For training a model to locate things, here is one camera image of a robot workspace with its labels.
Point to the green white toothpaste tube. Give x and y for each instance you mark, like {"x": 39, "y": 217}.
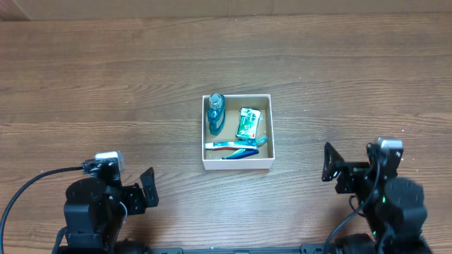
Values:
{"x": 232, "y": 145}

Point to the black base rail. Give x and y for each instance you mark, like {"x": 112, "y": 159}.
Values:
{"x": 247, "y": 250}

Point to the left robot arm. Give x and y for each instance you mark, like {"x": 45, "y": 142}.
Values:
{"x": 96, "y": 209}

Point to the blue mouthwash bottle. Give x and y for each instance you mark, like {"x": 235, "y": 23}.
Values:
{"x": 216, "y": 113}

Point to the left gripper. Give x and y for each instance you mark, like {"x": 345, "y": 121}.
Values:
{"x": 133, "y": 192}

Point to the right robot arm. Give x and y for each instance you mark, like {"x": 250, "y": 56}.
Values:
{"x": 393, "y": 206}

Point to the white cardboard box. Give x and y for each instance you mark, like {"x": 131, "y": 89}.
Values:
{"x": 215, "y": 159}

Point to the green white toothbrush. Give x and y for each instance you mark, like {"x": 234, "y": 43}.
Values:
{"x": 261, "y": 140}

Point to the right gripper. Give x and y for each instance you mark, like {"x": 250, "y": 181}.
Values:
{"x": 349, "y": 171}

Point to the green white packet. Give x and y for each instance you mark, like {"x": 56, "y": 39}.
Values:
{"x": 248, "y": 123}

